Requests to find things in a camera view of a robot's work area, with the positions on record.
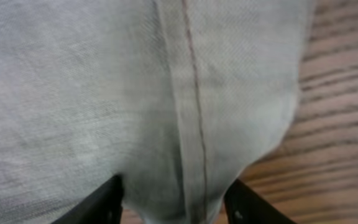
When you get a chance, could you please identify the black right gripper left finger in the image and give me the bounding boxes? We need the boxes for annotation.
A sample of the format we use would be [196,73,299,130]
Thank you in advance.
[52,175,124,224]

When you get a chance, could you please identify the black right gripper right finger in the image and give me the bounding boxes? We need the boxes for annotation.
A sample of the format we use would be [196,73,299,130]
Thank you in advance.
[224,179,296,224]

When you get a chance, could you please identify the light blue denim shorts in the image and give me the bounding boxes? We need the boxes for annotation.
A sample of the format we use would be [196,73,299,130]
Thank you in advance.
[0,0,315,223]

